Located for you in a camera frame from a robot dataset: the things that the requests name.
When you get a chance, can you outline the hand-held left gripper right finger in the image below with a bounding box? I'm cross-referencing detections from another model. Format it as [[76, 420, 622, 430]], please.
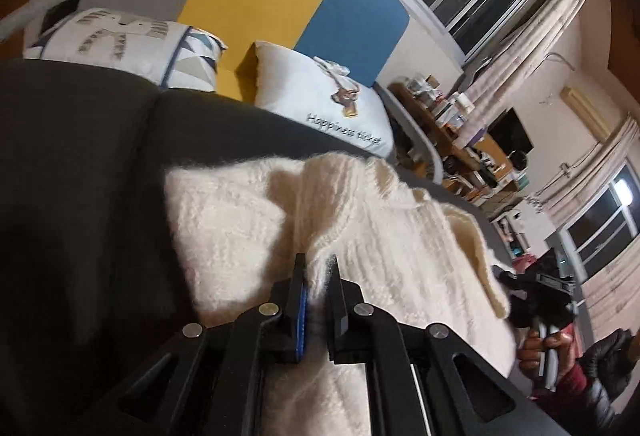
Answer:
[[325, 254, 571, 436]]

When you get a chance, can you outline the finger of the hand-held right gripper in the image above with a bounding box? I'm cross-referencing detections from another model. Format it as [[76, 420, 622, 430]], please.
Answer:
[[492, 265, 522, 292]]

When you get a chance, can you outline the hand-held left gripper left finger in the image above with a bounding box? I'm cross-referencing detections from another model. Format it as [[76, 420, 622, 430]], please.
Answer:
[[65, 252, 307, 436]]

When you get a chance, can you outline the cream knitted sweater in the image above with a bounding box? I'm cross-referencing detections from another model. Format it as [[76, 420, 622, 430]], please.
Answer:
[[164, 152, 518, 436]]

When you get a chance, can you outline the person's right forearm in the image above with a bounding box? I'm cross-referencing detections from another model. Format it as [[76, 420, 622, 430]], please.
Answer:
[[530, 328, 640, 436]]

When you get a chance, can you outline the person's right hand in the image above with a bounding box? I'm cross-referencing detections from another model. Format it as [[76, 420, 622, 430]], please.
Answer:
[[519, 330, 574, 388]]

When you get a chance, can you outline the low grey cabinet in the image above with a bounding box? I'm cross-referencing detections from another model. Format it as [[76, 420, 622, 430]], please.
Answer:
[[492, 208, 531, 257]]

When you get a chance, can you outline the beige patterned curtain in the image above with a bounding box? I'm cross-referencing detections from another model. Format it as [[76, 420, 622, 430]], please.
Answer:
[[460, 0, 593, 127], [575, 248, 640, 332], [527, 116, 640, 222]]

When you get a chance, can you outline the black monitor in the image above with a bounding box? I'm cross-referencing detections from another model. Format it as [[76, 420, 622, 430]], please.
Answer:
[[487, 107, 533, 154]]

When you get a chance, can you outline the cluttered wooden desk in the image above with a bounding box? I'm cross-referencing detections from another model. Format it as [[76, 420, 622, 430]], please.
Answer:
[[387, 73, 531, 207]]

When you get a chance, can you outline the white dog print pillow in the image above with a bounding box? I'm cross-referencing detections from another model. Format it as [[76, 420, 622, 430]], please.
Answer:
[[252, 40, 397, 161]]

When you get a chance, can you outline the black leather chair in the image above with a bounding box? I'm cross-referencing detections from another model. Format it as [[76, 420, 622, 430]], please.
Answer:
[[0, 57, 171, 436]]

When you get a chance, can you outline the triangle patterned pillow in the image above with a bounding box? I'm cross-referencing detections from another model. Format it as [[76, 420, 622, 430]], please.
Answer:
[[22, 7, 228, 93]]

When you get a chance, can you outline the beige wall air conditioner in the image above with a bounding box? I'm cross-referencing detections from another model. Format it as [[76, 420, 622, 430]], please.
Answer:
[[559, 86, 613, 139]]

